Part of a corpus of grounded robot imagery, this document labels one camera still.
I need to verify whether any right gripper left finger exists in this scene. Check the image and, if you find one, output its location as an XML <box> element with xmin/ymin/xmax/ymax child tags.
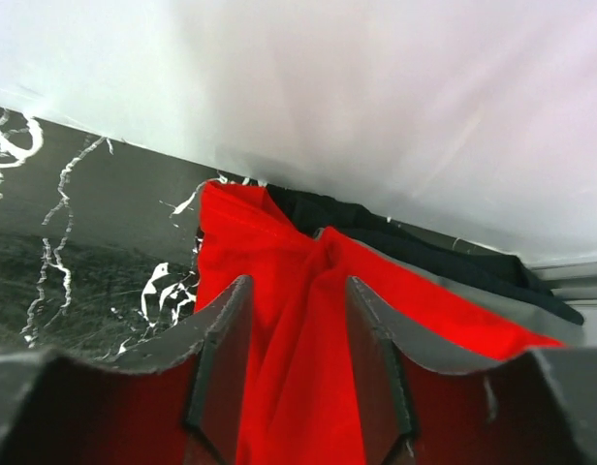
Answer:
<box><xmin>0</xmin><ymin>275</ymin><xmax>253</xmax><ymax>464</ymax></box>

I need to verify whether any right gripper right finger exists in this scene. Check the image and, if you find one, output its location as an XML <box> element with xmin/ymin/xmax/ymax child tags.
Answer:
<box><xmin>346</xmin><ymin>277</ymin><xmax>597</xmax><ymax>464</ymax></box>

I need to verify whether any red t shirt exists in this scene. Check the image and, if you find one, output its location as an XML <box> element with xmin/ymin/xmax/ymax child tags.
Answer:
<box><xmin>197</xmin><ymin>181</ymin><xmax>556</xmax><ymax>464</ymax></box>

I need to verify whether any grey folded t shirt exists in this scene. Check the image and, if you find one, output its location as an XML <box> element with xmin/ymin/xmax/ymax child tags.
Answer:
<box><xmin>315</xmin><ymin>228</ymin><xmax>585</xmax><ymax>374</ymax></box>

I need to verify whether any black folded t shirt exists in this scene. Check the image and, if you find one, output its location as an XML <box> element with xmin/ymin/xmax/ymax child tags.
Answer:
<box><xmin>266</xmin><ymin>184</ymin><xmax>584</xmax><ymax>326</ymax></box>

